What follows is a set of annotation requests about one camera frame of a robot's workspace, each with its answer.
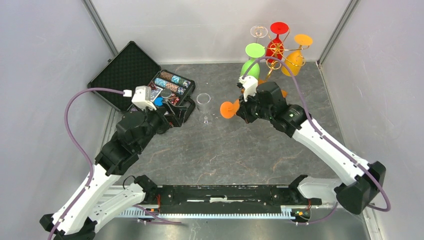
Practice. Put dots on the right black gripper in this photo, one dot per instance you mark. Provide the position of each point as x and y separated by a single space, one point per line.
243 111

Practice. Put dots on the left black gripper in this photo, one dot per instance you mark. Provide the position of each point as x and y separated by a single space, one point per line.
176 115

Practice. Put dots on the clear wine glass front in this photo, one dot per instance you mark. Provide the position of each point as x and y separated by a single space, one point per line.
203 104

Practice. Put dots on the clear wine glass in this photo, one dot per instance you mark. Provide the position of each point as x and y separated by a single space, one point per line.
259 32
203 104

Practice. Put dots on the green wine glass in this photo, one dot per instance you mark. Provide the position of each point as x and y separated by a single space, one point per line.
250 68

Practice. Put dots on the orange wine glass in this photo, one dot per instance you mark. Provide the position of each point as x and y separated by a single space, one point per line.
229 109

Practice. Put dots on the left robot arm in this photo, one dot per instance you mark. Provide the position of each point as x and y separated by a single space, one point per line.
83 216

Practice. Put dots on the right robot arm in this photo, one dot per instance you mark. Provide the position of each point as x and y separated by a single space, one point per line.
358 181

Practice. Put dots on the gold rack with wooden base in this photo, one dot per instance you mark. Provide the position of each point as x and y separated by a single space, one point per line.
274 64

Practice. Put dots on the yellow wine glass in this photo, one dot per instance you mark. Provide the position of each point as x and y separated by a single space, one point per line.
295 59

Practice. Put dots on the red wine glass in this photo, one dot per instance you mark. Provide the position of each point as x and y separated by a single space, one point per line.
275 48

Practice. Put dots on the clear wine glass back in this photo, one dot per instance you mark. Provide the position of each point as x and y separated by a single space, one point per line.
259 32

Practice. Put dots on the blue round chip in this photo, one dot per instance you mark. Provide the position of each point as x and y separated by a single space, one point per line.
158 101

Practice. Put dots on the playing card deck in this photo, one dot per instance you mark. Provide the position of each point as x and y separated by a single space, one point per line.
154 93

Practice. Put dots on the black poker chip case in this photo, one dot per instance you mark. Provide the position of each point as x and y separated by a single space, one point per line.
133 67

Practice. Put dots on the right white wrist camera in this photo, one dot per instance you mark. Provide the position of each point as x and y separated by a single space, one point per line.
249 84

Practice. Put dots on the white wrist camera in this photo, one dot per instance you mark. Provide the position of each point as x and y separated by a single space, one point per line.
249 84
141 97

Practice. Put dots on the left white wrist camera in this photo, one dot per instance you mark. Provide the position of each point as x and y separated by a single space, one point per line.
141 97

